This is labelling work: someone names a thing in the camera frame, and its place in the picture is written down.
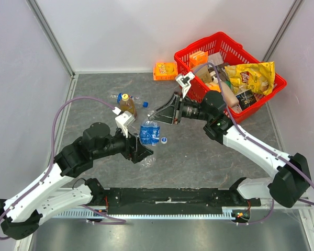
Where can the black snack packet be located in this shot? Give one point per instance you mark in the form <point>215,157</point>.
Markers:
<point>246,99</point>

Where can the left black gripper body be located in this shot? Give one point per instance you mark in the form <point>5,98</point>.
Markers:
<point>129,152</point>

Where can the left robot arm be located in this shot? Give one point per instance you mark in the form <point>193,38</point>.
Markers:
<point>21,215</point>

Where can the yellow Lays chips bag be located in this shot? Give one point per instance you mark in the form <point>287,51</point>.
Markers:
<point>257,77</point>

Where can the clear plastic packet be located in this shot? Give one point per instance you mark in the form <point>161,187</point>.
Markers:
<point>216,59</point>

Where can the white cable duct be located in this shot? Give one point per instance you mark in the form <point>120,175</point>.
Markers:
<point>83,213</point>

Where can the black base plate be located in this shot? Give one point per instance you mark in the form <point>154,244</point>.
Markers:
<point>171,200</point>

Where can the beige bottle in basket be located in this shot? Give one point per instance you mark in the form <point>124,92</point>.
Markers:
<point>228,94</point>

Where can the white blue bottle cap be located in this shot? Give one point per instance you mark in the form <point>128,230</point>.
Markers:
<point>163,140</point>

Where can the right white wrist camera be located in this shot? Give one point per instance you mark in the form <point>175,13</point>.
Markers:
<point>184,82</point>

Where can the orange snack box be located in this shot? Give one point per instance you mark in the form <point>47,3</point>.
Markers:
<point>165,71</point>

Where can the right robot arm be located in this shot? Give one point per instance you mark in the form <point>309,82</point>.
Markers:
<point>288,174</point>

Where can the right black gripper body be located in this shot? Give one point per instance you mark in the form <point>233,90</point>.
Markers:
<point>177,109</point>

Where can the blue Pocari Sweat bottle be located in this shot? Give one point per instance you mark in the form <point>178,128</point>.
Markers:
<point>150,137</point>

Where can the brown tea bottle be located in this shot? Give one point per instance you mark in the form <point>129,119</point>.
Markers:
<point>126,104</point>

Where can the orange box in basket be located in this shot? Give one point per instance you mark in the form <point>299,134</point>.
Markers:
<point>197,58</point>

